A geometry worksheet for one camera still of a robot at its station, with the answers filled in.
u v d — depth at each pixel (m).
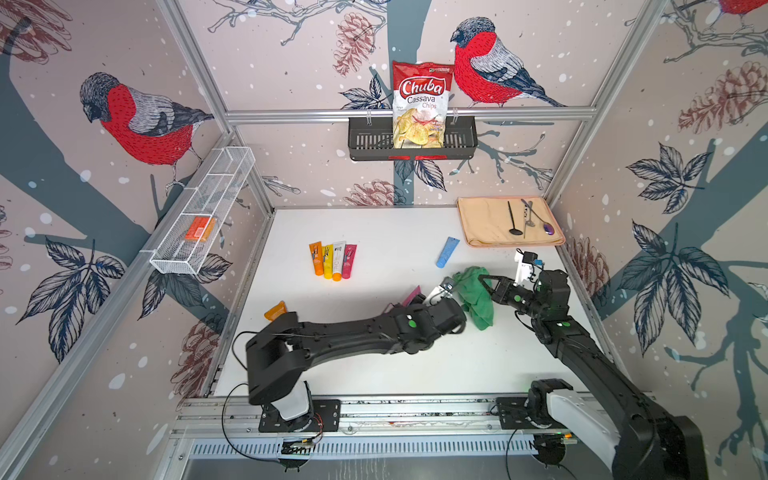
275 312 0.91
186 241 0.71
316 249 1.07
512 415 0.73
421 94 0.85
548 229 1.14
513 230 1.14
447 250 1.07
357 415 0.75
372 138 0.95
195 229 0.71
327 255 1.05
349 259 1.04
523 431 0.72
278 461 0.68
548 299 0.63
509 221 1.17
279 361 0.42
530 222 1.14
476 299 0.80
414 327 0.55
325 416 0.73
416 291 0.94
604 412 0.48
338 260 1.03
